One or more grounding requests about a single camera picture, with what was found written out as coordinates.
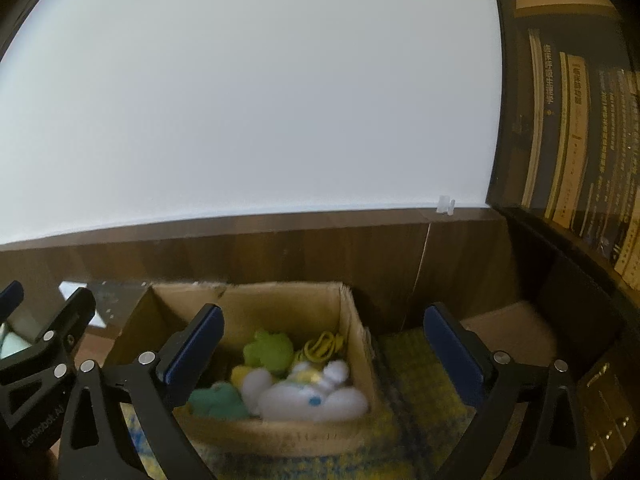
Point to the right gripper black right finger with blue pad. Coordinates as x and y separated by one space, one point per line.
552 441

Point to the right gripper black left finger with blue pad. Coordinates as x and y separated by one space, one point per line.
96 443

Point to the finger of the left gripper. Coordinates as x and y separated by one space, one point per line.
36 382
10 299

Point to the teal plush toy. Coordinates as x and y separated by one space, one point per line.
221 401

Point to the light green frog toy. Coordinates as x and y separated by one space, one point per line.
272 351

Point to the white plush toy yellow flower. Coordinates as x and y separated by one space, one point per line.
306 395

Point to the yellow blue woven rug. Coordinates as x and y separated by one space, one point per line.
425 422

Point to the brown cardboard box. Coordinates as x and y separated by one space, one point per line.
323 324

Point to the yellow spine book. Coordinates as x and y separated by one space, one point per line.
577 140

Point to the cream spine book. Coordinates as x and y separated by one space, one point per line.
537 54

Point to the dark wooden bookshelf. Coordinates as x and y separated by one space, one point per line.
582 281

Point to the white wall socket plate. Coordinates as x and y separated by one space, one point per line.
97 302

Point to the dark wooden wall panel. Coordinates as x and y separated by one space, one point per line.
395 260

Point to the small clear wall clip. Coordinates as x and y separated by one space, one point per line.
446 205

